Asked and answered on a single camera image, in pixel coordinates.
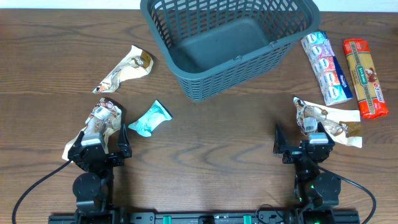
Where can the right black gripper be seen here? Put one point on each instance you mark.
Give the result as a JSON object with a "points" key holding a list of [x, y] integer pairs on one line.
{"points": [[280, 143]]}

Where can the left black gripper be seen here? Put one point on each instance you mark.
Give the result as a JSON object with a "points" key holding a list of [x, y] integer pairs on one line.
{"points": [[125, 152]]}

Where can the multicolour tissue pack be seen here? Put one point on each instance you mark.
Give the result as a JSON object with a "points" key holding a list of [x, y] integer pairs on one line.
{"points": [[331, 79]]}

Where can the grey plastic basket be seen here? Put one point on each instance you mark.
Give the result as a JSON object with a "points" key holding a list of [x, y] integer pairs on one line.
{"points": [[212, 45]]}

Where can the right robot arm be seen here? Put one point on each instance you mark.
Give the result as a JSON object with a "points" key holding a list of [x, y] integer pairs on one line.
{"points": [[317, 191]]}

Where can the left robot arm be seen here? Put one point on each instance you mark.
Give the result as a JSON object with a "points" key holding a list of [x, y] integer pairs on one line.
{"points": [[94, 188]]}

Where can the beige nut bag with label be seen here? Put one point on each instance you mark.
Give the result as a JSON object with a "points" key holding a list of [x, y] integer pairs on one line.
{"points": [[105, 118]]}

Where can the teal snack packet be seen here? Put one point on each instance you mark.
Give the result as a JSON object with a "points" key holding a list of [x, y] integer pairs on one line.
{"points": [[156, 114]]}

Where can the crumpled beige snack bag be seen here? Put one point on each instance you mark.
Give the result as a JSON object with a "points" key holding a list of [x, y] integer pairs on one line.
{"points": [[136, 64]]}

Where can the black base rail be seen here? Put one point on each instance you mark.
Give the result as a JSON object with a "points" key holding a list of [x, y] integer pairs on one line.
{"points": [[262, 216]]}

